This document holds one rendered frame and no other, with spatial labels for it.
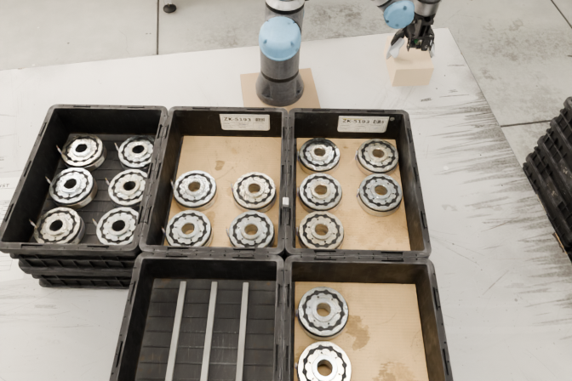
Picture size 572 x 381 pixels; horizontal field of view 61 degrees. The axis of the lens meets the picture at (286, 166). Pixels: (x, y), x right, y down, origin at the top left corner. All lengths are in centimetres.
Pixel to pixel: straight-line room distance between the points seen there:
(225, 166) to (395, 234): 45
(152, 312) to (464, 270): 75
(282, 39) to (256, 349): 80
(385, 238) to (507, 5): 244
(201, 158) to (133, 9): 204
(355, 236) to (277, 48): 56
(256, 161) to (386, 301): 47
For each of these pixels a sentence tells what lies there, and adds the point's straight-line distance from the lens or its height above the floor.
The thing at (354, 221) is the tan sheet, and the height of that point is 83.
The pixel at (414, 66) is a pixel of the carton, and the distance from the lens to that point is 160.
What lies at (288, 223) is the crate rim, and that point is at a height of 92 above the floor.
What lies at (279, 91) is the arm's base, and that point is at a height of 78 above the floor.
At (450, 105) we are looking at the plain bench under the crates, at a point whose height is 70.
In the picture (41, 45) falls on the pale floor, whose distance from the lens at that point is 313.
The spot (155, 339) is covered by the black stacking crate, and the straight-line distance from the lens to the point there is 107.
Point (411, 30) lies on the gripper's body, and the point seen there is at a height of 89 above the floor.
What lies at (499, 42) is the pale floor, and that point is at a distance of 308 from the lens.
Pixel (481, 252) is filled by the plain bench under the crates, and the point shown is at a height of 70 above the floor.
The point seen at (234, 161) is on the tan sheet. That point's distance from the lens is 124.
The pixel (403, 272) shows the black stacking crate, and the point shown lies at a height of 89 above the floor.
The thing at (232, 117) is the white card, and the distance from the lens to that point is 123.
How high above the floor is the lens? 183
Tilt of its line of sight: 55 degrees down
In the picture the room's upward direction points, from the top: straight up
